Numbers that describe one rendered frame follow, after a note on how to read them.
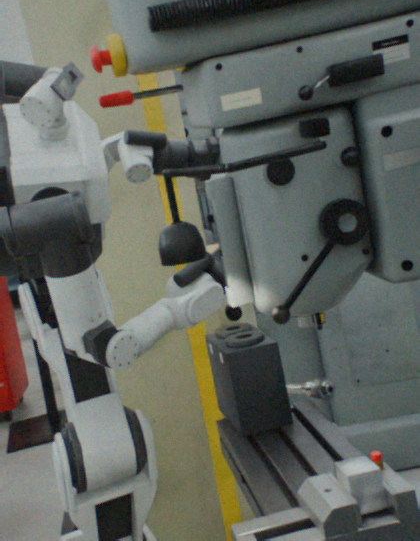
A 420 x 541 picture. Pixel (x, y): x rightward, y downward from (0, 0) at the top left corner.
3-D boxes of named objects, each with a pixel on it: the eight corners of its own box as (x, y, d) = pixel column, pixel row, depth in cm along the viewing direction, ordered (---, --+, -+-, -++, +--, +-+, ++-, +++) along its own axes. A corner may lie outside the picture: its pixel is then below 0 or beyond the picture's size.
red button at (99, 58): (94, 73, 155) (88, 45, 155) (93, 74, 159) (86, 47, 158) (116, 70, 156) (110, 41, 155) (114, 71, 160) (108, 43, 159)
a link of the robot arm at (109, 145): (154, 168, 238) (101, 190, 238) (145, 143, 243) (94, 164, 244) (144, 150, 233) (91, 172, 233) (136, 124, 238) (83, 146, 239)
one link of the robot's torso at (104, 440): (66, 502, 220) (16, 295, 233) (148, 474, 225) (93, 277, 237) (72, 491, 206) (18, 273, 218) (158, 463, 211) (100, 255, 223)
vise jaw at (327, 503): (325, 538, 155) (319, 511, 154) (299, 505, 167) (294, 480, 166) (364, 529, 156) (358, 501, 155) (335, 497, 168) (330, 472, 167)
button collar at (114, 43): (116, 77, 155) (107, 33, 154) (113, 78, 161) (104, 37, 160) (129, 74, 155) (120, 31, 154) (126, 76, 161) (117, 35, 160)
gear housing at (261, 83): (212, 130, 149) (200, 59, 147) (189, 130, 173) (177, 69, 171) (437, 79, 153) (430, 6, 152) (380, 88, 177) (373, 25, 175)
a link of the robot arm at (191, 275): (240, 292, 217) (206, 322, 211) (205, 283, 225) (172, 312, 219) (225, 249, 212) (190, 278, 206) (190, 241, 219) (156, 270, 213)
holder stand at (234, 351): (242, 437, 222) (224, 348, 219) (218, 410, 244) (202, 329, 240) (294, 424, 225) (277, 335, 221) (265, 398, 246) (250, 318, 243)
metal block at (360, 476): (355, 516, 159) (347, 475, 158) (341, 500, 164) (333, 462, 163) (388, 508, 159) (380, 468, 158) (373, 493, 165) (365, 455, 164)
